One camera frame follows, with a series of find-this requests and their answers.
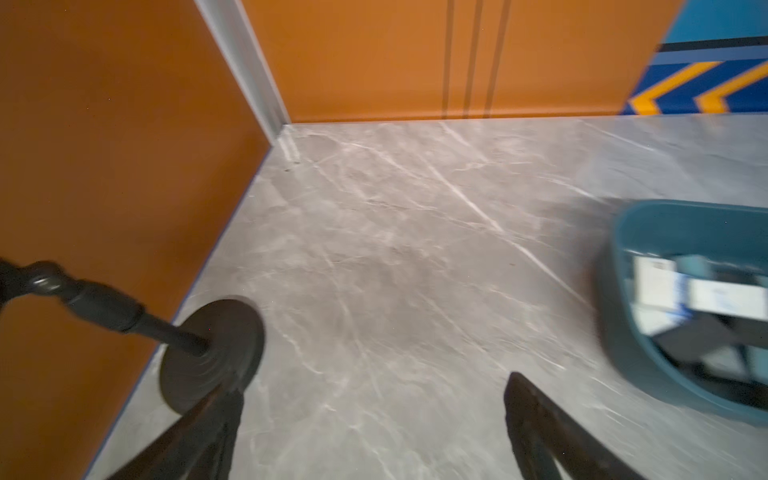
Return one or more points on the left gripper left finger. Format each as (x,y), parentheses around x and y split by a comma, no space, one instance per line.
(200,445)

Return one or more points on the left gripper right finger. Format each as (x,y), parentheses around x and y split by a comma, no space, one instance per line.
(547,441)

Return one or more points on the white eraser low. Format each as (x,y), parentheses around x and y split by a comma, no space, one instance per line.
(729,299)

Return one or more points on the white eraser 4B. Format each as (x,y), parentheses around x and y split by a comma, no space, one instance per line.
(658,284)

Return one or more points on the teal plastic storage box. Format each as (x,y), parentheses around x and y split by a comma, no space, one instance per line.
(729,233)

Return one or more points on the black round microphone base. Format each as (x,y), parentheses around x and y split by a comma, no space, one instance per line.
(235,336)

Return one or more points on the black microphone on stand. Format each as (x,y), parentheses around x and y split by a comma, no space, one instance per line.
(94,302)

